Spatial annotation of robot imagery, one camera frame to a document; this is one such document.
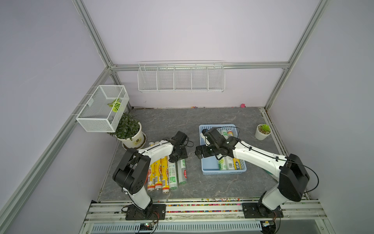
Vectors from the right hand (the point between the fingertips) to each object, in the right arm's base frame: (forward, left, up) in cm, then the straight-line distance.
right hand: (201, 150), depth 83 cm
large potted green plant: (+12, +44, +3) cm, 45 cm away
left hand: (0, +11, -9) cm, 15 cm away
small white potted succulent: (+16, -42, -4) cm, 45 cm away
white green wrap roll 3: (-10, +16, -7) cm, 21 cm away
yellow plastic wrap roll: (-4, -21, -8) cm, 23 cm away
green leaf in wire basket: (+20, +49, +17) cm, 56 cm away
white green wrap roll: (-3, -18, -7) cm, 19 cm away
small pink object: (+49, -38, -12) cm, 63 cm away
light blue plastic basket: (-3, -6, -13) cm, 14 cm away
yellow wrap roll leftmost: (-13, +28, -8) cm, 32 cm away
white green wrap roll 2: (-13, +11, -9) cm, 19 cm away
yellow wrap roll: (-11, +25, -8) cm, 28 cm away
